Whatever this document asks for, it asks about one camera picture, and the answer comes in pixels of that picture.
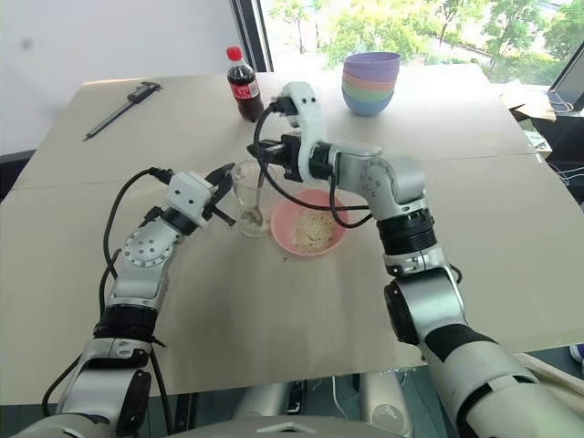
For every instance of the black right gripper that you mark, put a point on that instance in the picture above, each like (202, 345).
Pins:
(288, 157)

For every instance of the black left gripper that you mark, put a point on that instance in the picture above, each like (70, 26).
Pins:
(219, 194)

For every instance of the clear glass mug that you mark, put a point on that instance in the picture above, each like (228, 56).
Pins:
(248, 187)

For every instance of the metal spoon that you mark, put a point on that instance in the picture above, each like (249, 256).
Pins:
(258, 196)

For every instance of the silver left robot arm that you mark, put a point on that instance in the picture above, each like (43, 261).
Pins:
(141, 248)

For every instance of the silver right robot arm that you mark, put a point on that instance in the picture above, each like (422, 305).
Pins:
(410, 274)

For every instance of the oatmeal in glass mug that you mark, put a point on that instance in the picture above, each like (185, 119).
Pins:
(251, 221)

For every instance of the oatmeal heap in bowl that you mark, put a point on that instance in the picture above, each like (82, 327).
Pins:
(315, 230)

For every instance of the blue stacked bowl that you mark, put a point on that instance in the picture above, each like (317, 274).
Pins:
(367, 102)

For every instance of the green stacked bowl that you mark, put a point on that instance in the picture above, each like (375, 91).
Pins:
(367, 89)

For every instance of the salmon pink stacked bowl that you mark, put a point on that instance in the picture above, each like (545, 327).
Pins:
(369, 81)

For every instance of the purple stacked bowl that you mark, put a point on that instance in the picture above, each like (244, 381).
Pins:
(372, 64)

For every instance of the cola bottle red cap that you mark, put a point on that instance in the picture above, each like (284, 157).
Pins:
(245, 86)

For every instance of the black vernier caliper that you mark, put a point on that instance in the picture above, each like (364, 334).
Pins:
(118, 111)

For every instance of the silver robot torso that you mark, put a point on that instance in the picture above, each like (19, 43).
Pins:
(274, 406)

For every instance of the brown cardboard box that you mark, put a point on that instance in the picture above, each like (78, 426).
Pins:
(529, 102)

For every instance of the open laptop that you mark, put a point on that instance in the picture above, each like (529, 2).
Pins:
(570, 82)

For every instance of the light wooden plank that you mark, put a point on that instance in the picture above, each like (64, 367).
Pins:
(554, 372)

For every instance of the white and blue shoe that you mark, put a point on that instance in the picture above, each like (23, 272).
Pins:
(577, 353)

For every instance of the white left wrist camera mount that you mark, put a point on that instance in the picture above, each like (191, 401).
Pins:
(187, 194)

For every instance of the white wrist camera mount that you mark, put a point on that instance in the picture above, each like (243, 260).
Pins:
(306, 121)
(187, 194)

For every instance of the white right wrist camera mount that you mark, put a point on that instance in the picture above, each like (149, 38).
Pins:
(306, 121)

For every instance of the dark window frame post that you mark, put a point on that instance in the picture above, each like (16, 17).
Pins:
(261, 34)

